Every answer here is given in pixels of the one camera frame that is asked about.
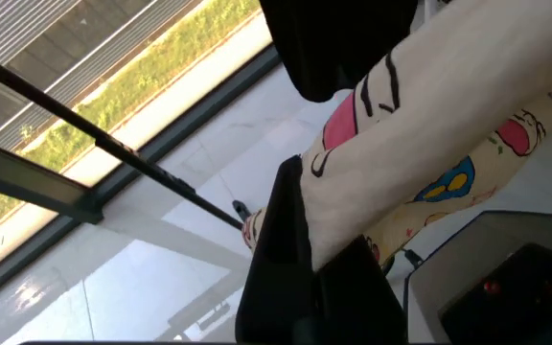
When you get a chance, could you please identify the window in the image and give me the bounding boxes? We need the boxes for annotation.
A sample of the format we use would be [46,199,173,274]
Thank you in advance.
[0,0,282,312]

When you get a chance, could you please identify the black garment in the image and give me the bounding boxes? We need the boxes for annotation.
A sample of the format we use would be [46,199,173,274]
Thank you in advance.
[259,0,420,104]

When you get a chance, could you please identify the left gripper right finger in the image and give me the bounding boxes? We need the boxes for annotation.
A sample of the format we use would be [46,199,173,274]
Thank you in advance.
[297,234,409,342]

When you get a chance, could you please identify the cream printed garment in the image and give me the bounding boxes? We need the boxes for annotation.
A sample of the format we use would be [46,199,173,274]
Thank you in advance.
[241,0,552,272]

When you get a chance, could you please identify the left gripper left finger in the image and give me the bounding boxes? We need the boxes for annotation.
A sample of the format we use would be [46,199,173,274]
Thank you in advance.
[235,155,320,342]

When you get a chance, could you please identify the black clothes rack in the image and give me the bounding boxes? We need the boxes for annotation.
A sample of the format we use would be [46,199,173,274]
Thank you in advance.
[0,45,254,232]

